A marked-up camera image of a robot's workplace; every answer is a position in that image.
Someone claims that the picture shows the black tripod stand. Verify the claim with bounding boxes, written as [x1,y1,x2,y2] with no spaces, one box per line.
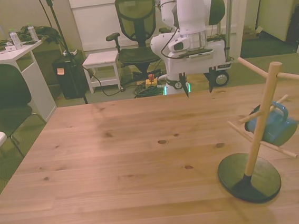
[34,0,89,109]

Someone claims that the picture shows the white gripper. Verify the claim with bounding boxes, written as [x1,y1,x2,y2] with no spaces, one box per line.
[164,39,230,101]

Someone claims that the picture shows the clear plastic bottle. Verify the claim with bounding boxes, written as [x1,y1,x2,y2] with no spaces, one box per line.
[8,27,24,51]
[26,22,40,43]

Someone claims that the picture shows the black plastic chair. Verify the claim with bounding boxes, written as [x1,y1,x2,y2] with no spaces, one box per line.
[0,60,51,161]

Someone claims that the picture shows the black computer tower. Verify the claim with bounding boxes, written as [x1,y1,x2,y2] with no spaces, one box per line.
[51,56,90,101]

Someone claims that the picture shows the white desk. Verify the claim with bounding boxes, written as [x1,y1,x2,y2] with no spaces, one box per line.
[0,38,59,127]

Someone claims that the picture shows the large white board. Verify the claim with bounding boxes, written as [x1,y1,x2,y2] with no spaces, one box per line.
[249,0,298,45]

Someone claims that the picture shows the blue enamel mug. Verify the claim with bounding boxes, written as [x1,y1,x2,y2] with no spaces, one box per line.
[242,99,299,150]

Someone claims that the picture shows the small white stool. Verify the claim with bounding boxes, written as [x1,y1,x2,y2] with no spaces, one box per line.
[81,50,123,95]

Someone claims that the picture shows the black mesh office chair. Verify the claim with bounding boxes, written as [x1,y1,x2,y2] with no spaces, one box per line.
[102,0,177,91]

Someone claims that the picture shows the cardboard box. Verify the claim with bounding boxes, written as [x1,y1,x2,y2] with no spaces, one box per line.
[242,23,265,41]

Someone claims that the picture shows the white wheeled cart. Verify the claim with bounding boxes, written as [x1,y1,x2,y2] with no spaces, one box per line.
[208,59,237,89]

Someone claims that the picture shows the camouflage jacket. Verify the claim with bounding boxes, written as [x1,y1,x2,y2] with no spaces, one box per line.
[15,22,61,48]

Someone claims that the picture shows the coiled dark cables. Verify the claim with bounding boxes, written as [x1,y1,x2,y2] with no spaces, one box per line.
[132,81,169,99]

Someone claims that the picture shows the grey metal pole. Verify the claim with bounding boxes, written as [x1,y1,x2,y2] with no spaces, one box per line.
[218,0,244,61]

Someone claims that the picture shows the yellow emergency stop button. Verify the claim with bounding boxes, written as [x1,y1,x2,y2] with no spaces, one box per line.
[144,73,159,90]

